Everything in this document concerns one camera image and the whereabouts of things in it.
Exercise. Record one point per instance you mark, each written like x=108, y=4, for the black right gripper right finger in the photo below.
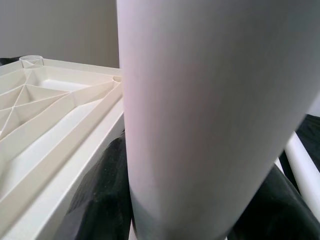
x=270, y=212

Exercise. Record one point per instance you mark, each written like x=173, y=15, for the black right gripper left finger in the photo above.
x=107, y=195

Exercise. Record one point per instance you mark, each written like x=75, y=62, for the white plastic table leg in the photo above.
x=300, y=162
x=200, y=100

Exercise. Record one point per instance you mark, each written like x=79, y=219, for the white plastic table top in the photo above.
x=62, y=125

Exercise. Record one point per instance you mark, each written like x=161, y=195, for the black table cloth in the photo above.
x=311, y=135

